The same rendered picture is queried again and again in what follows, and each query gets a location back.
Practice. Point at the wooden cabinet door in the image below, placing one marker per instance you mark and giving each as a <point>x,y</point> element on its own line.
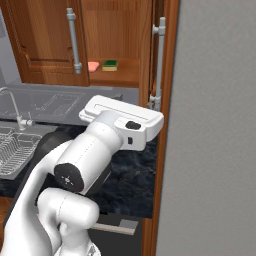
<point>166,66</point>
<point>43,40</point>

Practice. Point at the green and yellow sponge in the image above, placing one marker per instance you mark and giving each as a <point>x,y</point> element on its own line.
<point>110,65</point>

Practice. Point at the pink bar soap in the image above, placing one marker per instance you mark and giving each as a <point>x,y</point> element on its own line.
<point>93,66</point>

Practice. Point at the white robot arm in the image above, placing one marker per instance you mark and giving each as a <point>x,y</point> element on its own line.
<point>83,156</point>

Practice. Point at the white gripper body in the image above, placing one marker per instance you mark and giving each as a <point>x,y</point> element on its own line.
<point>140,115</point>

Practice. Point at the wooden wall cabinet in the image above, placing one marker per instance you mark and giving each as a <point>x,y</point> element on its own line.
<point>113,36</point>

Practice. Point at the dark base drawer front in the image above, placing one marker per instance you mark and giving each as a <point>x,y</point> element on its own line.
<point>120,235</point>

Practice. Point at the chrome sink tap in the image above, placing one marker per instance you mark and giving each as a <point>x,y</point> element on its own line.
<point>15,110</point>

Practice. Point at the steel sink basin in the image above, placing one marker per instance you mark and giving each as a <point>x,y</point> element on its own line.
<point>16,150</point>

